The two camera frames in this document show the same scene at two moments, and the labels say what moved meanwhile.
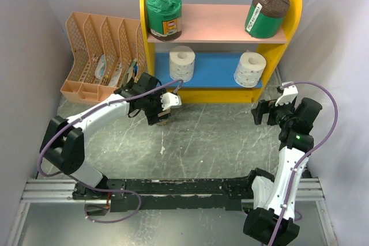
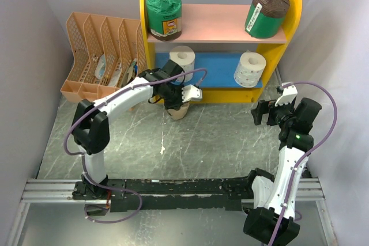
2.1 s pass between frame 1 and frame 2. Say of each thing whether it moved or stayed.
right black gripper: stayed
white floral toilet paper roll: stayed
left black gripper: moved
